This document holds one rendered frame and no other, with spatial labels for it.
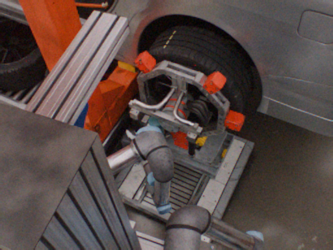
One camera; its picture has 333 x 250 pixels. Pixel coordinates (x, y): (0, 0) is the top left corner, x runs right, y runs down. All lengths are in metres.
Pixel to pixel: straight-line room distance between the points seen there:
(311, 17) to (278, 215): 1.54
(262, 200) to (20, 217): 2.36
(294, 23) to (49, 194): 1.40
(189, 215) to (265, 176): 1.78
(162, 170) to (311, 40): 0.88
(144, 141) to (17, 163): 1.06
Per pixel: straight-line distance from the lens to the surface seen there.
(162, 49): 2.13
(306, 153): 3.18
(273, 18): 1.87
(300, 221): 2.93
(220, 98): 2.10
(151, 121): 2.32
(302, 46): 1.93
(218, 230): 1.40
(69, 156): 0.75
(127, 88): 2.58
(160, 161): 1.72
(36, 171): 0.75
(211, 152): 2.80
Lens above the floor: 2.66
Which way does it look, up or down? 56 degrees down
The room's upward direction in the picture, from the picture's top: 4 degrees counter-clockwise
